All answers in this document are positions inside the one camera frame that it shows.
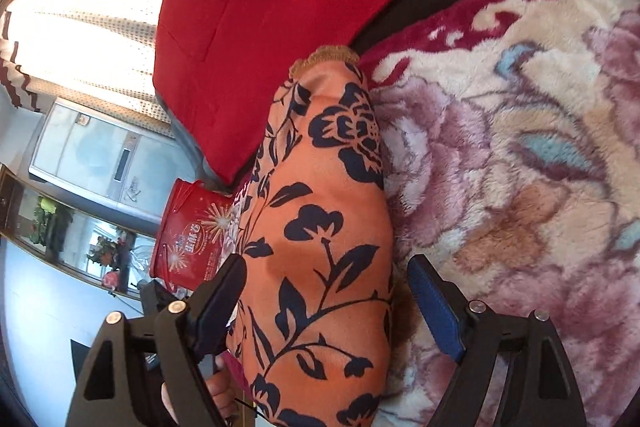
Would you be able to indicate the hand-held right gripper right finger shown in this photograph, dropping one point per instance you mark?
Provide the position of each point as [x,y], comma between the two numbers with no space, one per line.
[435,307]

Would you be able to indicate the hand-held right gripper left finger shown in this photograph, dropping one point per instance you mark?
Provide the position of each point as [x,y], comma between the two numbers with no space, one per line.
[220,302]

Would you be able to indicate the orange floral garment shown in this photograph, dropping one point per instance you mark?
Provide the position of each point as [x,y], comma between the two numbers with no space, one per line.
[325,177]

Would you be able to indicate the person's left hand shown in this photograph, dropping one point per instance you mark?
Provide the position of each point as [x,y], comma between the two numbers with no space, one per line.
[221,389]

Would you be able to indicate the red plastic tub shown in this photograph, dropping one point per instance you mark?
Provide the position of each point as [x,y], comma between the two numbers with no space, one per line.
[190,237]

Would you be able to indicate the gold framed mirror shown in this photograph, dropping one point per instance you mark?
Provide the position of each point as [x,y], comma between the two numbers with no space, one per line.
[65,227]

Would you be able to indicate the white standing air conditioner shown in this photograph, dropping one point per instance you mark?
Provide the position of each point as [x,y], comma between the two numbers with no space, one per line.
[85,157]

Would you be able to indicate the floral plush blanket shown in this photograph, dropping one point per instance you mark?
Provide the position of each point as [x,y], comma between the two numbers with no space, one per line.
[525,157]

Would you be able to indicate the dotted white curtain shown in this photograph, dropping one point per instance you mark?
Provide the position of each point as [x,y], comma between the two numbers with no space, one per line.
[100,32]

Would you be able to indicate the red blanket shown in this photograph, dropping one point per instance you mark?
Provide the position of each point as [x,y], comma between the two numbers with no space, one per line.
[280,7]

